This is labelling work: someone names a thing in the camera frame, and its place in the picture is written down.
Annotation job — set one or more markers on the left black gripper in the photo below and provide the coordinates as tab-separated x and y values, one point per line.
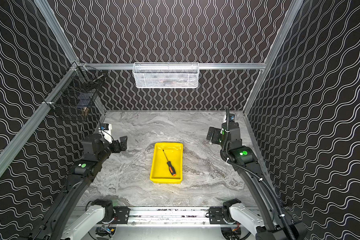
118	145

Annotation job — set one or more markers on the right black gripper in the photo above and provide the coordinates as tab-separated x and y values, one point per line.
215	135

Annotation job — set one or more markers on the black orange handled screwdriver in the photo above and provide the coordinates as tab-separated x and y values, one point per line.
171	168

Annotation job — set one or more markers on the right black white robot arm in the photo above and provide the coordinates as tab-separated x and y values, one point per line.
273	221

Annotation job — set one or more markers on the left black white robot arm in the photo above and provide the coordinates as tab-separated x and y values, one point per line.
54	225

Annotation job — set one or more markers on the yellow plastic bin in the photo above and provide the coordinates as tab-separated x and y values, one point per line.
160	173

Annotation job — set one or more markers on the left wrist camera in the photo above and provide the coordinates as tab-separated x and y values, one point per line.
105	131

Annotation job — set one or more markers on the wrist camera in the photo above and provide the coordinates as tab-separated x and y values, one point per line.
231	118
105	131

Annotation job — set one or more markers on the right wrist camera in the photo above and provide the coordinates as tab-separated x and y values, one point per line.
231	118

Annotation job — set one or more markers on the black wire mesh basket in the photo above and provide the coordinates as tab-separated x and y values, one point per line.
76	100

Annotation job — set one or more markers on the white wire mesh basket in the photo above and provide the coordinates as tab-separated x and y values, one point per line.
167	75

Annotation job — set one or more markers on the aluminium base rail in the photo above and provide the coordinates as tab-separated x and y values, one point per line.
168	214

